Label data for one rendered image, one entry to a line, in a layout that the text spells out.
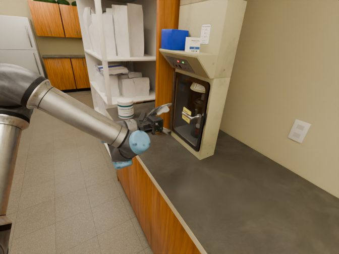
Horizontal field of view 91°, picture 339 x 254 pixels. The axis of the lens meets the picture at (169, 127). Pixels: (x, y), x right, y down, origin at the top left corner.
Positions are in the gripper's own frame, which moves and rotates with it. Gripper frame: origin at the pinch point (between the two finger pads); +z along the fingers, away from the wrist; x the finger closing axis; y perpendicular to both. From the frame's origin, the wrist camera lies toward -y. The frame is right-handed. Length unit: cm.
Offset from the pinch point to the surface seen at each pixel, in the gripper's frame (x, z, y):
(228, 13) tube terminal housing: 45.3, 16.9, 11.9
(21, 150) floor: -114, -115, -216
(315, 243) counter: -28, 21, 66
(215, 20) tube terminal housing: 43.2, 15.3, 7.0
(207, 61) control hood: 27.9, 9.5, 11.5
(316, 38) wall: 38, 58, 28
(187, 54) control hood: 30.0, 3.8, 5.2
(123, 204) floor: -119, -17, -57
